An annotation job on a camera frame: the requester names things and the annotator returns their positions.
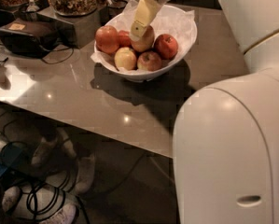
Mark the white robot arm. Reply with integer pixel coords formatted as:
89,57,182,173
173,0,279,224

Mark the silver scoop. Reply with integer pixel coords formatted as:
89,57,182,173
26,0,39,12

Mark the yellow apple front left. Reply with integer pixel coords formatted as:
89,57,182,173
114,47,137,71

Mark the blue box on floor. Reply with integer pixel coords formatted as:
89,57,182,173
0,145,22,177

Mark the black device with label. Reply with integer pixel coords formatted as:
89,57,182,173
0,19,59,58

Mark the white sneaker lower left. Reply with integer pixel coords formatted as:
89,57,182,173
2,187,21,213

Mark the white sneaker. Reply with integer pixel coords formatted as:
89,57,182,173
31,136,59,168
2,187,21,213
38,203,77,224

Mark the red apple far left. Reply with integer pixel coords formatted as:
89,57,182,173
95,25,119,54

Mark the black cable on table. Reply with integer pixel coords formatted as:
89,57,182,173
40,45,76,65

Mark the white sneaker upper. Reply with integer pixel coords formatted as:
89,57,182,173
31,136,59,168

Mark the white paper liner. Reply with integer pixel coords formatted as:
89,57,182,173
91,5,197,77

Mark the large apple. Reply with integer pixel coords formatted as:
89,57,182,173
130,26,155,52

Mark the black coiled floor cable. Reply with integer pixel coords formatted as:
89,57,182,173
0,109,91,224

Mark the red apple right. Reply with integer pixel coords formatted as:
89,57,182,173
154,34,178,60

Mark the black cup with spoon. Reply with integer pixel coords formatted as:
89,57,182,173
107,0,128,19

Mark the grey metal jar stand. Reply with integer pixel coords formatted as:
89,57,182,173
37,7,108,49

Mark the yellow-red apple front centre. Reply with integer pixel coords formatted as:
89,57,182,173
137,50,162,72

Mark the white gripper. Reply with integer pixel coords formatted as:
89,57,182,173
130,0,170,41

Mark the small red back apple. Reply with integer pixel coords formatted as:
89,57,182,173
119,30,131,47

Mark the white sneaker bottom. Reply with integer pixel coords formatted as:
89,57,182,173
38,203,77,224

